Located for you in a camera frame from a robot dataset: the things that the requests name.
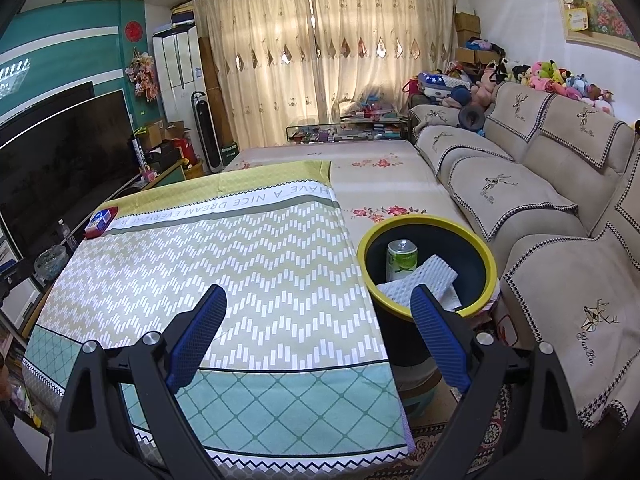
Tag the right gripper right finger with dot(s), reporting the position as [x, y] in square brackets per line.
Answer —
[542, 438]

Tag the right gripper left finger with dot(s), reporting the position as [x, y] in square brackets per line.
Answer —
[94, 438]

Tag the white foam sheet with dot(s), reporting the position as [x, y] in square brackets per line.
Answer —
[437, 275]

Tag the white green label bottle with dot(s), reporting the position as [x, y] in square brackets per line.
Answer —
[401, 259]

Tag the red patterned rug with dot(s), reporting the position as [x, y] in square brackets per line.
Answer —
[456, 440]

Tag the glass bowl on cabinet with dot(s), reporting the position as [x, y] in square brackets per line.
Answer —
[50, 264]

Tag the yellow chevron table cloth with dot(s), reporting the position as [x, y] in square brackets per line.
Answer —
[241, 295]

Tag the clear water bottle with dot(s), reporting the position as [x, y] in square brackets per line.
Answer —
[67, 236]

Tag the red tissue box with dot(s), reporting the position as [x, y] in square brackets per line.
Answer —
[99, 222]

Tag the beige sectional sofa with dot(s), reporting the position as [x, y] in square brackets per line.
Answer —
[552, 185]

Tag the large black television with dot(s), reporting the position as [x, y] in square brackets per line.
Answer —
[60, 159]

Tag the red fire extinguisher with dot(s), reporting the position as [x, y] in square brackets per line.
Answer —
[187, 150]

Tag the black tower fan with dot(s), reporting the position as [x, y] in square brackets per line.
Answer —
[206, 131]

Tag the pile of plush toys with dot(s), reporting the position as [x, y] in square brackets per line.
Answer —
[456, 88]

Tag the artificial flower decoration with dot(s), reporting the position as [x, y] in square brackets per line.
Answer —
[141, 73]

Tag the cardboard boxes stack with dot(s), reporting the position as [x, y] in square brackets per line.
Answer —
[472, 48]

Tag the framed flower picture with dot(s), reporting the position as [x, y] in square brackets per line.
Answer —
[597, 23]

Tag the beige embroidered curtain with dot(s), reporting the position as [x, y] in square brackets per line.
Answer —
[282, 62]

